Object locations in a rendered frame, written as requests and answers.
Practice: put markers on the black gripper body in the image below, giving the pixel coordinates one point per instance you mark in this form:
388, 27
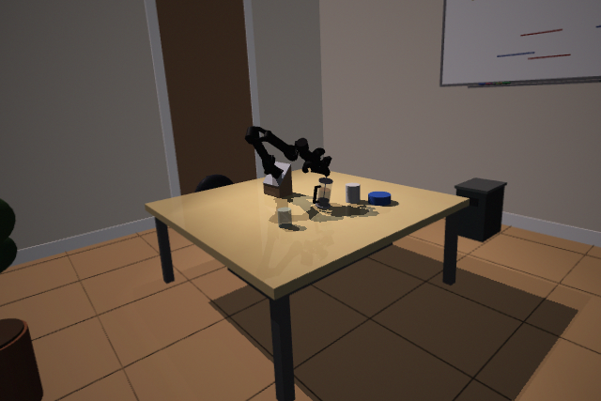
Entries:
309, 163

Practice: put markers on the blue cylinder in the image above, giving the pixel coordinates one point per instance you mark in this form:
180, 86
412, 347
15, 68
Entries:
379, 198

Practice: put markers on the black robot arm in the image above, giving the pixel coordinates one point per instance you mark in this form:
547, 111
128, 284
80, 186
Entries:
291, 152

